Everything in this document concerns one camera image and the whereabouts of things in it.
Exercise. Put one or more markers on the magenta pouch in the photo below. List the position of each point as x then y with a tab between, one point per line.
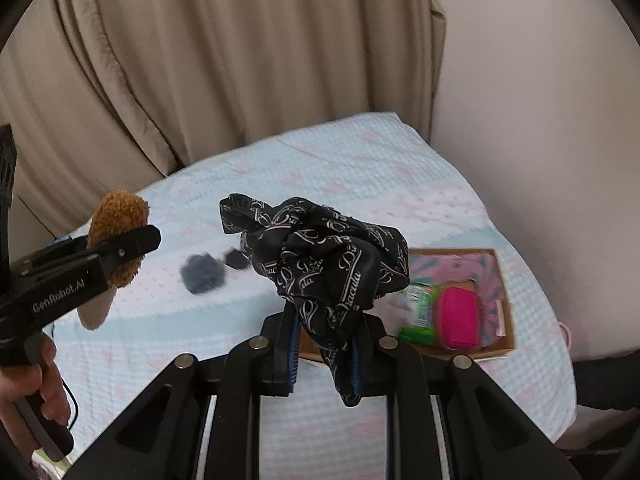
457	318

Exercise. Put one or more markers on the grey fluffy pompom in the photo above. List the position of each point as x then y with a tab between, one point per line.
202	273

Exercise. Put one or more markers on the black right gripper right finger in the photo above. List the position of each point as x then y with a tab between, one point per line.
390	368

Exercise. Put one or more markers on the white soft cloth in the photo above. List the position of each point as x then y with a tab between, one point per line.
398	300

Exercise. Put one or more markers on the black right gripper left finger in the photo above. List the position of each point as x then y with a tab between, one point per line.
264	365

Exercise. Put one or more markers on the green wet wipes pack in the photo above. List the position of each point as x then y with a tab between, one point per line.
421	300

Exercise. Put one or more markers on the brown plush toy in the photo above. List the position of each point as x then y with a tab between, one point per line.
119	212

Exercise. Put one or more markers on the beige curtain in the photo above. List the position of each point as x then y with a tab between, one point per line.
110	94

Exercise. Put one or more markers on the black printed scrunchie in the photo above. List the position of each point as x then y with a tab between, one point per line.
329	266

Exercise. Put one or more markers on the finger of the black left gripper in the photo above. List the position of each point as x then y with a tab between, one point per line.
57	257
125	247

